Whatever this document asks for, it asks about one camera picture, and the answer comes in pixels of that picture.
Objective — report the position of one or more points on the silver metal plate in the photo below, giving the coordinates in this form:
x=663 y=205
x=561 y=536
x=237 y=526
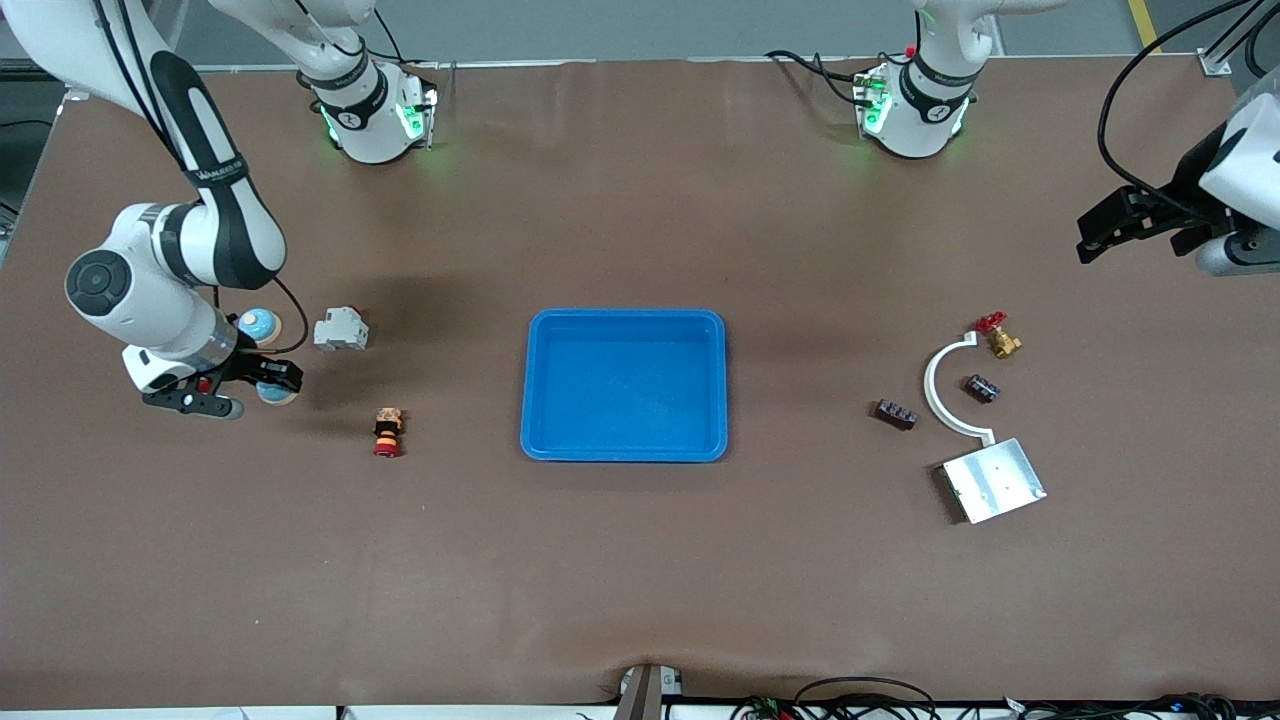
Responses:
x=995 y=482

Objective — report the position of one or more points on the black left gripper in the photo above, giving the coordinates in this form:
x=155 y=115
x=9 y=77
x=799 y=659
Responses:
x=1187 y=183

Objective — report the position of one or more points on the blue bell cream button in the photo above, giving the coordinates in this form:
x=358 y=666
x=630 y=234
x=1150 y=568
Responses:
x=258 y=323
x=277 y=397

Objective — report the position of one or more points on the aluminium frame corner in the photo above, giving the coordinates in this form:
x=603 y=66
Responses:
x=1215 y=63

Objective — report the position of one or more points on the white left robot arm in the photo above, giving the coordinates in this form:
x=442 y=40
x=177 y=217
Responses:
x=925 y=100

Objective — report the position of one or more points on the blue plastic tray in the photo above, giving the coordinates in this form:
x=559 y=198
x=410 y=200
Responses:
x=640 y=400

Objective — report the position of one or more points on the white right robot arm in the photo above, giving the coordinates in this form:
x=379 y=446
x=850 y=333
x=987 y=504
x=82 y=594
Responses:
x=225 y=230

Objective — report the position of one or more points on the white circuit breaker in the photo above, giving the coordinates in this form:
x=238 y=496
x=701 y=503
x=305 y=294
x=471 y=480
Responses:
x=340 y=332

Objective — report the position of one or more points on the black capacitor block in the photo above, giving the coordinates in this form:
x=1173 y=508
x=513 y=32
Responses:
x=897 y=413
x=983 y=388

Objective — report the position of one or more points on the white curved bracket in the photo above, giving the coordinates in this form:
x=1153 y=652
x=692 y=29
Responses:
x=930 y=395

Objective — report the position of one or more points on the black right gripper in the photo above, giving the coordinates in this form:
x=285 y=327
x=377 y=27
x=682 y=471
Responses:
x=243 y=362

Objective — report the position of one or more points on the brown table mat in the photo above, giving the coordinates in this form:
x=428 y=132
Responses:
x=640 y=580

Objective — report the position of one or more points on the orange red push button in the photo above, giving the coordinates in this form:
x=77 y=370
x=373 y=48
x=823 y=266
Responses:
x=388 y=430

